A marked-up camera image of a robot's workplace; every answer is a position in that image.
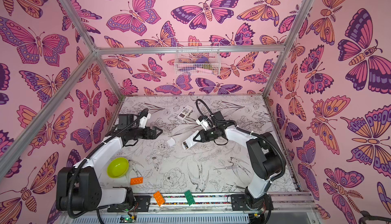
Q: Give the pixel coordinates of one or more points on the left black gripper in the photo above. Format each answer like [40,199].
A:
[152,136]

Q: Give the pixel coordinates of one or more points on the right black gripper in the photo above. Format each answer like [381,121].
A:
[201,135]

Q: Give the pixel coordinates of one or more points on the white battery cover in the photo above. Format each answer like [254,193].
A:
[171,142]

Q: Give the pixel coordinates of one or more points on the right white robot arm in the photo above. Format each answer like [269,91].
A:
[267,160]

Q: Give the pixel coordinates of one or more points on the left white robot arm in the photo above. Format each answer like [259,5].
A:
[78,188]

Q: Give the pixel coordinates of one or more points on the white remote control far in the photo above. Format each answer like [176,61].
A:
[186,111]

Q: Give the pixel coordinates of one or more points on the orange brick on table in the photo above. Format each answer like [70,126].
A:
[136,181]

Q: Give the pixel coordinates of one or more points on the small circuit board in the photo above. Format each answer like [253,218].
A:
[127,219]

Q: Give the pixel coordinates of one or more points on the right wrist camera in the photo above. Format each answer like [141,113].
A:
[205,123]

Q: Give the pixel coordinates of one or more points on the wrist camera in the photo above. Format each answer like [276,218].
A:
[205,123]
[143,121]

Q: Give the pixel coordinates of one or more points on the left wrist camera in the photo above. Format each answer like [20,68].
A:
[143,121]

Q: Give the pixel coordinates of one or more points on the green brick on rail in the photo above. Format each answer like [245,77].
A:
[189,198]

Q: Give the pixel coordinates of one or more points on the orange brick on rail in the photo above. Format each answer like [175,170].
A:
[159,198]

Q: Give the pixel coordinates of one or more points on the white wire basket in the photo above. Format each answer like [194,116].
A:
[198,58]

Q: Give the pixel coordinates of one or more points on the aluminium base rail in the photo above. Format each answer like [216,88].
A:
[210,208]

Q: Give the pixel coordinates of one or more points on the aluminium cage frame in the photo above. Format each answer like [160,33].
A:
[95,54]

